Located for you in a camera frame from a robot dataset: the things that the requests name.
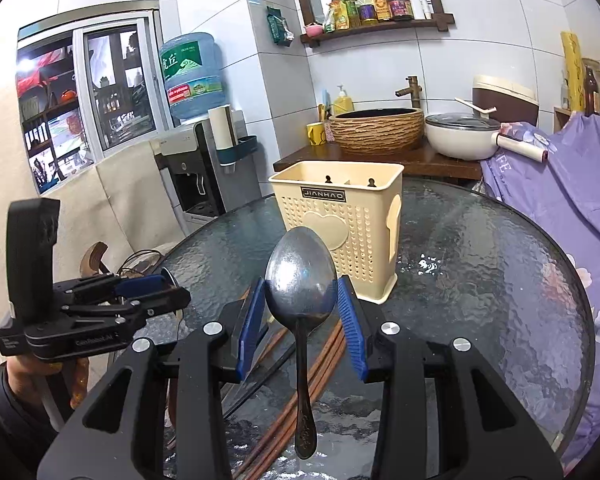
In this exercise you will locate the sliding window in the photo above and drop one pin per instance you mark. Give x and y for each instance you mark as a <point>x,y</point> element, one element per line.
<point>115,85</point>

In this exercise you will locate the green oil bottle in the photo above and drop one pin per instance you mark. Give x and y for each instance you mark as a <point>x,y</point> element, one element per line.
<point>351,12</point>

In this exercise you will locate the brown ribbed basin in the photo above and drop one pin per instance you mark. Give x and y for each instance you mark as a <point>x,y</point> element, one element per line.
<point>375,132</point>

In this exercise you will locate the person's left forearm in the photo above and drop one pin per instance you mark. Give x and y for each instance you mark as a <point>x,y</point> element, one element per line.
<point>10,430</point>

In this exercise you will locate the cream plastic utensil holder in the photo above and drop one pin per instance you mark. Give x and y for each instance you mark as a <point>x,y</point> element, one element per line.
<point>330,240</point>

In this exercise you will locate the green hanging packet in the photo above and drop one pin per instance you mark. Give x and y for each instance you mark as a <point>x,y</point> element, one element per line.
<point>279,27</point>

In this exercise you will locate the beige board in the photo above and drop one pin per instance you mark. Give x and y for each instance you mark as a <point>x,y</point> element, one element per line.
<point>130,195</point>

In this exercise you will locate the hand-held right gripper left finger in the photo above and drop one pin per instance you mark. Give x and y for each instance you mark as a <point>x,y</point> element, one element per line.
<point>250,330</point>

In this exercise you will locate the green yellow seasoning packet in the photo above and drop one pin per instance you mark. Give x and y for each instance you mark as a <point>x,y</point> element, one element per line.
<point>334,15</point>

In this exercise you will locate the brown glass bottle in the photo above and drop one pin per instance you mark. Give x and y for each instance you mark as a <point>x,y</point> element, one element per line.
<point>591,92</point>

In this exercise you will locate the lint roller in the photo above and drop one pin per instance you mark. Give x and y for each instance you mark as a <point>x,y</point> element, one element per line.
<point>522,147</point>

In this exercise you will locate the yellow soap dispenser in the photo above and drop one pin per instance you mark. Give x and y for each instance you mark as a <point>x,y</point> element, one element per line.
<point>343,104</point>

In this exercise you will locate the yellow oil bottle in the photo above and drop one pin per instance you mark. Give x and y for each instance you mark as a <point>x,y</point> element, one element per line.
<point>365,7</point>

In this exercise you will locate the pink bowl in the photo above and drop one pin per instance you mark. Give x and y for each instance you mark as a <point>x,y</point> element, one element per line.
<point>313,31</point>

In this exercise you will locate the brown sauce bottle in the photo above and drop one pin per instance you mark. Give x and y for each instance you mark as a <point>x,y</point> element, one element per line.
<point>380,4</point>

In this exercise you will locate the blue water jug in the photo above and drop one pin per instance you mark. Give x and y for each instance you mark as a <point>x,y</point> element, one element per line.
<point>190,75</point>

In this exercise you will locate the person's left hand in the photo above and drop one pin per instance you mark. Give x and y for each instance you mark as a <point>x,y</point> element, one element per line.
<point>27,375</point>

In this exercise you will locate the wooden chair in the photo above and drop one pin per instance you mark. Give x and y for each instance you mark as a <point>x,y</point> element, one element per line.
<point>94,260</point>

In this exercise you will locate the tall yellow package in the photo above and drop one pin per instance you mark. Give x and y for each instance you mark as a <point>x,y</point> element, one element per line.
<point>572,70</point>

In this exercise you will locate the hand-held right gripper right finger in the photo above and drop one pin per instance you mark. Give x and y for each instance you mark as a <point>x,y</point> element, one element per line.
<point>352,330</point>

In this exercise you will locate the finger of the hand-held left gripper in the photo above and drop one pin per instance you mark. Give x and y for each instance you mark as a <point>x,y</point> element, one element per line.
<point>140,285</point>
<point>165,300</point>

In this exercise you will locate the wooden wall shelf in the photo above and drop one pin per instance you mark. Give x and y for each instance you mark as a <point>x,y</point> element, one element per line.
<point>380,26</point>

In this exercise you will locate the water dispenser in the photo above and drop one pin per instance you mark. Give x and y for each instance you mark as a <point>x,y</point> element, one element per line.
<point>180,170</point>

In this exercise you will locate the white pot with glass lid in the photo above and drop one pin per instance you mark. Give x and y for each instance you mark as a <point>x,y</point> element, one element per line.
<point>460,142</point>

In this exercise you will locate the white slim bottle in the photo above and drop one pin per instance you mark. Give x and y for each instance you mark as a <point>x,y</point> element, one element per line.
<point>425,5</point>

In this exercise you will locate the brown and white rice cooker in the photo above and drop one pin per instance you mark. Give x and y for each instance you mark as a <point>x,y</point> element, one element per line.
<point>510,102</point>

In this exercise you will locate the purple floral cloth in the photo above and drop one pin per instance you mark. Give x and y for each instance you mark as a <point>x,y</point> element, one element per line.
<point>555,220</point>

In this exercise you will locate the yellow mug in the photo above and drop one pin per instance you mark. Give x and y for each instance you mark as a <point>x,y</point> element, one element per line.
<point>316,134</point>

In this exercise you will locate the metal spoon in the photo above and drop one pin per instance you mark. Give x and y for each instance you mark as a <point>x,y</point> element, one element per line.
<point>300,275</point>

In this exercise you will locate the wooden counter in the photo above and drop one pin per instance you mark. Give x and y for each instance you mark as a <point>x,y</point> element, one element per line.
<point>430,165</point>

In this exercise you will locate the bronze faucet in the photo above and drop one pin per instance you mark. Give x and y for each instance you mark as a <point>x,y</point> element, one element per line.
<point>411,92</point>

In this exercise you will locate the black chopstick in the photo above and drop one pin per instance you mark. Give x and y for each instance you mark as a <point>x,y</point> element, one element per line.
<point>252,385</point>

